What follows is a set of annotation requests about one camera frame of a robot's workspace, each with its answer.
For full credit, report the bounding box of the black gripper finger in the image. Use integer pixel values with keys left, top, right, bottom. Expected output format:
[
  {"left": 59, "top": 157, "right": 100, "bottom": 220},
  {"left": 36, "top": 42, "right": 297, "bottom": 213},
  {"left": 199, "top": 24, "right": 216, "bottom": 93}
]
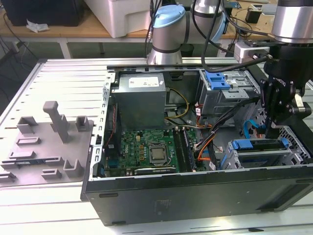
[
  {"left": 271, "top": 97, "right": 304, "bottom": 128},
  {"left": 259, "top": 78, "right": 282, "bottom": 139}
]

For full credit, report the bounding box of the blue wire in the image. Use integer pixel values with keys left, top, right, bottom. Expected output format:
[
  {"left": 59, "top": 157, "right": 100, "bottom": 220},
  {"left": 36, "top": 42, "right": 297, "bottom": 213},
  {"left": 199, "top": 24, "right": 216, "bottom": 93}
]
[{"left": 243, "top": 118, "right": 267, "bottom": 138}]

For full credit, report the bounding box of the hard disk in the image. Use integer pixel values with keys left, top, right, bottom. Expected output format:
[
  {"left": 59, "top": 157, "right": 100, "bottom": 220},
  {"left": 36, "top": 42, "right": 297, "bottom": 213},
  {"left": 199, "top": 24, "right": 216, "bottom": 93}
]
[{"left": 219, "top": 138, "right": 291, "bottom": 169}]

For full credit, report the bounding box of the metal disk bay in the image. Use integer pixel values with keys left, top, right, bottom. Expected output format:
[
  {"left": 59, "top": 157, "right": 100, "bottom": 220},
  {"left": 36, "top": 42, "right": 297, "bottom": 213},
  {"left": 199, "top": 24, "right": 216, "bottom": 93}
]
[{"left": 219, "top": 138, "right": 310, "bottom": 170}]

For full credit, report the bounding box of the metal drive cage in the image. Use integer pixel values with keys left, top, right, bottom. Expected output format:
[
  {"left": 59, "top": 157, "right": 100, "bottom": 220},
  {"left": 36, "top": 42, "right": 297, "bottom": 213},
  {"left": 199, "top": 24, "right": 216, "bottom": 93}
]
[{"left": 197, "top": 69, "right": 264, "bottom": 125}]

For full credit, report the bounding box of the blue plastic latch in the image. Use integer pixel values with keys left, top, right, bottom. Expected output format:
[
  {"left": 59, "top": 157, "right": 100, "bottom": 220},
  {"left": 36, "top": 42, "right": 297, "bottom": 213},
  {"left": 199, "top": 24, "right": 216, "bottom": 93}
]
[{"left": 204, "top": 70, "right": 232, "bottom": 91}]

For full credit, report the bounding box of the grey metal tray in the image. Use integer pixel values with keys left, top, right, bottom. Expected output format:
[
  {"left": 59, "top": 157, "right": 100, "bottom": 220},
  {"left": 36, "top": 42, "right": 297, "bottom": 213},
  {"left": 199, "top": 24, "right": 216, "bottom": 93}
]
[{"left": 261, "top": 3, "right": 277, "bottom": 15}]

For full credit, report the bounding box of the small black cube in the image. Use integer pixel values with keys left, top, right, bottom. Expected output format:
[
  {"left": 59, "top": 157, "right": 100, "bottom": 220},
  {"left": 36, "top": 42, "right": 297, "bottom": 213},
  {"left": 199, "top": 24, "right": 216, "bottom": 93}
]
[{"left": 246, "top": 7, "right": 261, "bottom": 24}]

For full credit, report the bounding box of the black RAM stick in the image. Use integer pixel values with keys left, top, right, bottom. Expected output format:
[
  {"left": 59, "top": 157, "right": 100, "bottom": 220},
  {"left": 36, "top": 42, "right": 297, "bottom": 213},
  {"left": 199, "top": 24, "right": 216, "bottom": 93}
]
[
  {"left": 182, "top": 127, "right": 198, "bottom": 172},
  {"left": 173, "top": 127, "right": 191, "bottom": 173}
]

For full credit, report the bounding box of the black waste bin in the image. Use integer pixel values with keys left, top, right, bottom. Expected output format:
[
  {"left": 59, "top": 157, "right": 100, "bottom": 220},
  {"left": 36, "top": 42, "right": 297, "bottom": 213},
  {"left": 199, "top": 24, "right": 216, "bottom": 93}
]
[{"left": 181, "top": 44, "right": 194, "bottom": 58}]

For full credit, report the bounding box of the black PC case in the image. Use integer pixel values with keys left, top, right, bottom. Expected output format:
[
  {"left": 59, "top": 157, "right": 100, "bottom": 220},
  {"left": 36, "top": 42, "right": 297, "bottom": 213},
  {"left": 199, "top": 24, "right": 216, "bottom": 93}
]
[{"left": 80, "top": 63, "right": 313, "bottom": 226}]

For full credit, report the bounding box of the silver CPU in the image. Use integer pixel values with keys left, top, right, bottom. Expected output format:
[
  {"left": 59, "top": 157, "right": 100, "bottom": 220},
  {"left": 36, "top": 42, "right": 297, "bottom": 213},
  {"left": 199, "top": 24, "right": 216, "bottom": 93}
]
[{"left": 151, "top": 148, "right": 166, "bottom": 161}]

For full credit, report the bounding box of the grey power supply unit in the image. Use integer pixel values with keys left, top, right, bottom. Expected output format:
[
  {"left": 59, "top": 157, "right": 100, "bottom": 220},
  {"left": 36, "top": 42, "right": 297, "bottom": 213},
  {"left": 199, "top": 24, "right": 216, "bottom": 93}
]
[{"left": 111, "top": 73, "right": 168, "bottom": 130}]

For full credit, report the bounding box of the CPU socket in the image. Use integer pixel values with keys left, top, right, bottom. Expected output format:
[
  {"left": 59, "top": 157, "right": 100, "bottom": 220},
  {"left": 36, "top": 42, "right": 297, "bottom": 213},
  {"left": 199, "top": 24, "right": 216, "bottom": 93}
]
[{"left": 147, "top": 143, "right": 171, "bottom": 166}]

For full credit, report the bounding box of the black graphics card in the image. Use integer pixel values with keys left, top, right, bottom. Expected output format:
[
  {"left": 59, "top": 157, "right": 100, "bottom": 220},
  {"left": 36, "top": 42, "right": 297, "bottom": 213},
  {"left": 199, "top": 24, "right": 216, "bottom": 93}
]
[{"left": 134, "top": 166, "right": 177, "bottom": 176}]

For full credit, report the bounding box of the green motherboard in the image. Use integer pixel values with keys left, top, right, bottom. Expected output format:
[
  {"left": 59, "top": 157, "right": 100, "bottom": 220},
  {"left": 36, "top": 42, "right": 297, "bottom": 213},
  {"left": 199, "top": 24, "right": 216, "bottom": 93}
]
[{"left": 105, "top": 128, "right": 208, "bottom": 175}]

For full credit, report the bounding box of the black case fan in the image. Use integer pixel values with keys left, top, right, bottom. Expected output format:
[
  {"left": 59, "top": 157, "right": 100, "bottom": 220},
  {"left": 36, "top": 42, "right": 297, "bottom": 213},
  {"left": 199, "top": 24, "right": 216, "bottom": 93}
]
[{"left": 102, "top": 102, "right": 123, "bottom": 160}]

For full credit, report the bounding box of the large white box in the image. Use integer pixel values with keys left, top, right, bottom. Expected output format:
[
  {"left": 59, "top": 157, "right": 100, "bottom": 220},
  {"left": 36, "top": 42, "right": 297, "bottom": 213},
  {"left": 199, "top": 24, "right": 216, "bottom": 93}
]
[{"left": 84, "top": 0, "right": 159, "bottom": 39}]

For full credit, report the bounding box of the wooden desk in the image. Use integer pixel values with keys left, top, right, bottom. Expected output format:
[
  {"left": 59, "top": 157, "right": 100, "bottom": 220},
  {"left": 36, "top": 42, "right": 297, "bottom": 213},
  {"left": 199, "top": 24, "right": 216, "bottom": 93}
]
[{"left": 0, "top": 0, "right": 313, "bottom": 59}]

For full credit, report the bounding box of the grey parts rack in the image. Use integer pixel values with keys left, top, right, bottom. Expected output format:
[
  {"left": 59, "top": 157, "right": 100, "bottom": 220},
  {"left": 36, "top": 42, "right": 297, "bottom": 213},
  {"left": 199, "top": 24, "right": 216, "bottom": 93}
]
[{"left": 0, "top": 100, "right": 95, "bottom": 189}]

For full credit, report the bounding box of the black monitor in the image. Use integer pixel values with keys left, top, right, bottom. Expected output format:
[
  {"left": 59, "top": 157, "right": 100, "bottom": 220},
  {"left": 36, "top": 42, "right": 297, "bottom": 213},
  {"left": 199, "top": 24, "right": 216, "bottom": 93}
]
[{"left": 4, "top": 0, "right": 85, "bottom": 27}]

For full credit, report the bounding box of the crumpled white paper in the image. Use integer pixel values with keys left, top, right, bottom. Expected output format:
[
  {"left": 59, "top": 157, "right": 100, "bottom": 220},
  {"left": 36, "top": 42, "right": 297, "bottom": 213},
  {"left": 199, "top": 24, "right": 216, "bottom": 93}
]
[{"left": 26, "top": 19, "right": 50, "bottom": 34}]

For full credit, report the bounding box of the small RAM stick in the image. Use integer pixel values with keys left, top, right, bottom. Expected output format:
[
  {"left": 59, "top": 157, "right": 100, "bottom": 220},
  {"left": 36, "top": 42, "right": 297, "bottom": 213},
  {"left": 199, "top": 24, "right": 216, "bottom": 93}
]
[{"left": 15, "top": 160, "right": 46, "bottom": 165}]

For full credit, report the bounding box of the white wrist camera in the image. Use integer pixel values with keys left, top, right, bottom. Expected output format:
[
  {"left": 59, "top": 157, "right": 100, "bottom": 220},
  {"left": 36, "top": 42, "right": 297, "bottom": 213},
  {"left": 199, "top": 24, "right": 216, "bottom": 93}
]
[{"left": 234, "top": 41, "right": 271, "bottom": 65}]

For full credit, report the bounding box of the orange wire bundle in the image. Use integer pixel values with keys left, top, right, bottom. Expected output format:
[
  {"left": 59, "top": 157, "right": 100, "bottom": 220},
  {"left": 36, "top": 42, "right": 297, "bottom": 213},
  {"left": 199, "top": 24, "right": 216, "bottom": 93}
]
[{"left": 194, "top": 136, "right": 216, "bottom": 162}]

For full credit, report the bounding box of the thick black camera cable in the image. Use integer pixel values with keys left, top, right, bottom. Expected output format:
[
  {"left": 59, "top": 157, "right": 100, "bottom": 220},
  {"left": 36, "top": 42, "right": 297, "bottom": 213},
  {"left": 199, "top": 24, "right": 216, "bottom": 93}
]
[{"left": 190, "top": 0, "right": 273, "bottom": 74}]

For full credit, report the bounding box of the yellow black wire bundle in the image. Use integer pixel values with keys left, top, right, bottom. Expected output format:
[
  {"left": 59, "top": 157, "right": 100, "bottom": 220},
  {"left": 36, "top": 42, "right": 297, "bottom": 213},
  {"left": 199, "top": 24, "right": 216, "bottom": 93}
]
[{"left": 164, "top": 88, "right": 191, "bottom": 121}]

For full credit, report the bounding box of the black cable with metal plug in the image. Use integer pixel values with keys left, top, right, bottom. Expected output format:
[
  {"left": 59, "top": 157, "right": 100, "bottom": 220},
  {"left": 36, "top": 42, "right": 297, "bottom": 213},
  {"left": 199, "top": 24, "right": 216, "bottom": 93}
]
[{"left": 145, "top": 0, "right": 162, "bottom": 59}]

